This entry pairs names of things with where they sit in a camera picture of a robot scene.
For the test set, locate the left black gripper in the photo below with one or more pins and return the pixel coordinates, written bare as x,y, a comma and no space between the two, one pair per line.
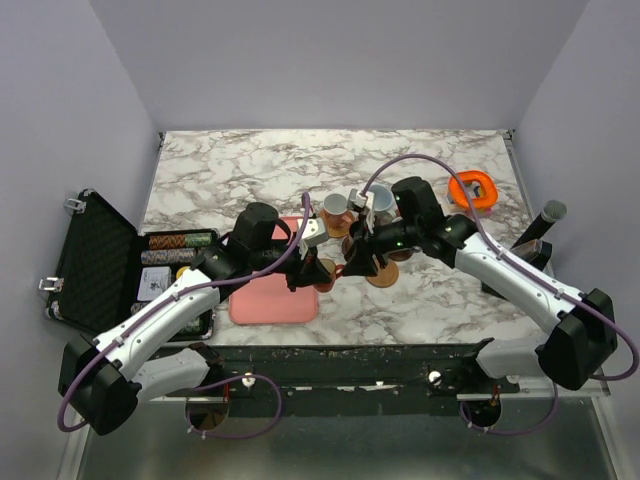
307,271

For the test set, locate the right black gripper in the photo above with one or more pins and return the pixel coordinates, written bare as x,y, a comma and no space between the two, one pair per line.
366,248

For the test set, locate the light wood coaster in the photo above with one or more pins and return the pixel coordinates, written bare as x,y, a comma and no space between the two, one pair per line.
386,276

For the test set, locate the woven rattan coaster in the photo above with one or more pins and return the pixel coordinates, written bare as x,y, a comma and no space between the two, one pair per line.
338,231

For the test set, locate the white cup brown handle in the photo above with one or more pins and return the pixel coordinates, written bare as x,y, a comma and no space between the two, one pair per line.
335,210

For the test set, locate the light blue cup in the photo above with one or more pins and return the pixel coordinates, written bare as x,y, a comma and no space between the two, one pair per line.
384,203

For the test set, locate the orange red cup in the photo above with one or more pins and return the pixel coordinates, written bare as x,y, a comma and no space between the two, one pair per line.
334,270

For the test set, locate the dark wood coaster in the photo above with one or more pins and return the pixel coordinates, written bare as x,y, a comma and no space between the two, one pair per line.
346,245

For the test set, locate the small white cup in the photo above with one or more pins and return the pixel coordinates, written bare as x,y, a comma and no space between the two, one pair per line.
404,254

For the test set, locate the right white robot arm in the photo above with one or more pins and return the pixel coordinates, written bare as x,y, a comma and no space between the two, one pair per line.
575,338

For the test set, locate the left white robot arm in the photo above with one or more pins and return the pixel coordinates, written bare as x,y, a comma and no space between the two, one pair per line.
104,378

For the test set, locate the pink plastic tray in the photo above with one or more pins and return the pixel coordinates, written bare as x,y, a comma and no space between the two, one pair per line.
268,301

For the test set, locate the black microphone stand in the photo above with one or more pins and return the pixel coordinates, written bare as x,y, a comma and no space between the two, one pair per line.
535,252

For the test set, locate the black grey microphone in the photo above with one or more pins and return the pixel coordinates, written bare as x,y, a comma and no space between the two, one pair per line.
552,212

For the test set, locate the black poker chip case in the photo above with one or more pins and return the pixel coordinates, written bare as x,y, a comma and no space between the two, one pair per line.
108,270

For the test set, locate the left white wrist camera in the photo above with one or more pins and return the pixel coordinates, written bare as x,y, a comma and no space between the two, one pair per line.
314,233

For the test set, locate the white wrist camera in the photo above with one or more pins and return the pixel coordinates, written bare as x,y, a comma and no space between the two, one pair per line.
314,233
361,202

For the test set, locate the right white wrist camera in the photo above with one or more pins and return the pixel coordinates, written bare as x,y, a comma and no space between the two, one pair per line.
361,202

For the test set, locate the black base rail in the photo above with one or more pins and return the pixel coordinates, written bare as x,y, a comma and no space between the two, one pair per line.
331,381

